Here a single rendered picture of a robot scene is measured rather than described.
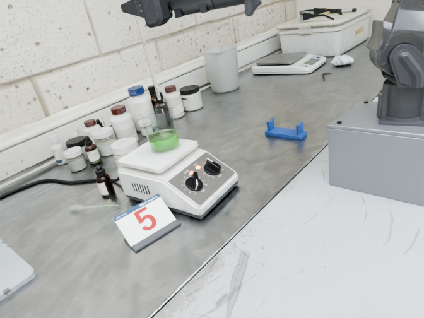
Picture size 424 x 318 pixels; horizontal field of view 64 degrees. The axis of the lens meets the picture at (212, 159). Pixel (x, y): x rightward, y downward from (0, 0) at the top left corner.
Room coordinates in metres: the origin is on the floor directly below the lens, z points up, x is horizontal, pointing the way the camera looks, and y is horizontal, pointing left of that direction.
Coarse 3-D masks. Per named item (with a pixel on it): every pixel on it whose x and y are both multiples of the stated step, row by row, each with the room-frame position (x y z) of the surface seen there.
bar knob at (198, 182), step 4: (196, 172) 0.54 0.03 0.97; (192, 176) 0.53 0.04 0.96; (196, 176) 0.53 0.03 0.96; (188, 180) 0.53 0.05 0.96; (192, 180) 0.53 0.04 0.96; (196, 180) 0.52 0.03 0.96; (200, 180) 0.54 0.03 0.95; (188, 184) 0.52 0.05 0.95; (192, 184) 0.52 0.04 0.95; (196, 184) 0.51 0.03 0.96; (200, 184) 0.53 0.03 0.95; (188, 188) 0.52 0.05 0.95; (192, 188) 0.52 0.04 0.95; (196, 188) 0.51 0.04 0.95; (200, 188) 0.52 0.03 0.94
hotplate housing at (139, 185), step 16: (192, 160) 0.59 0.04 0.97; (128, 176) 0.59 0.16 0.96; (144, 176) 0.56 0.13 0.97; (160, 176) 0.54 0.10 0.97; (128, 192) 0.60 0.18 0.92; (144, 192) 0.56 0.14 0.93; (160, 192) 0.53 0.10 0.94; (176, 192) 0.51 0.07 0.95; (224, 192) 0.54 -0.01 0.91; (176, 208) 0.52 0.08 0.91; (192, 208) 0.49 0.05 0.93; (208, 208) 0.50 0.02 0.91
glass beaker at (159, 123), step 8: (168, 104) 0.65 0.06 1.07; (144, 112) 0.64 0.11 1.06; (152, 112) 0.65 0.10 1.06; (160, 112) 0.65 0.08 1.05; (168, 112) 0.60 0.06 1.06; (144, 120) 0.60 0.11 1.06; (152, 120) 0.59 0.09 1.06; (160, 120) 0.59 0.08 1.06; (168, 120) 0.60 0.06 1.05; (144, 128) 0.61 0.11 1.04; (152, 128) 0.60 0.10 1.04; (160, 128) 0.59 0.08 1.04; (168, 128) 0.60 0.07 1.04; (176, 128) 0.62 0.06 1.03; (152, 136) 0.60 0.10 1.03; (160, 136) 0.59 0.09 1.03; (168, 136) 0.60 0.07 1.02; (176, 136) 0.61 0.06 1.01; (152, 144) 0.60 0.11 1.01; (160, 144) 0.59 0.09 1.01; (168, 144) 0.60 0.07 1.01; (176, 144) 0.60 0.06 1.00; (152, 152) 0.61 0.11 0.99; (160, 152) 0.59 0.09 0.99; (168, 152) 0.59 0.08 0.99
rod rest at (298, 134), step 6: (270, 126) 0.79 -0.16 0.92; (300, 126) 0.73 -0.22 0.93; (270, 132) 0.77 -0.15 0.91; (276, 132) 0.76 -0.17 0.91; (282, 132) 0.76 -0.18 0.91; (288, 132) 0.75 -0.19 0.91; (294, 132) 0.74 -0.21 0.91; (300, 132) 0.73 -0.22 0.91; (306, 132) 0.74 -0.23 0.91; (288, 138) 0.74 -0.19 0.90; (294, 138) 0.73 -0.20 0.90; (300, 138) 0.72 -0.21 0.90
